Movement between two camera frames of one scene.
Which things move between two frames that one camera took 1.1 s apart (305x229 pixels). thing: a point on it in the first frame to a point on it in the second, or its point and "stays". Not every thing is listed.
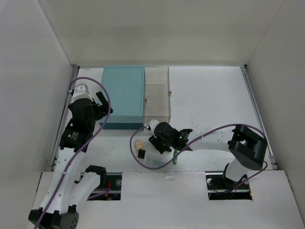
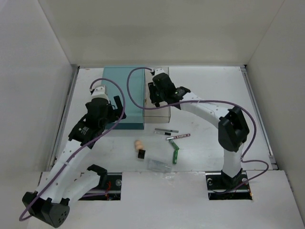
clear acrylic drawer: [157, 97] stays
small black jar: [141, 153] stays
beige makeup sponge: [138, 144] stays
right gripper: [155, 140] to [152, 88]
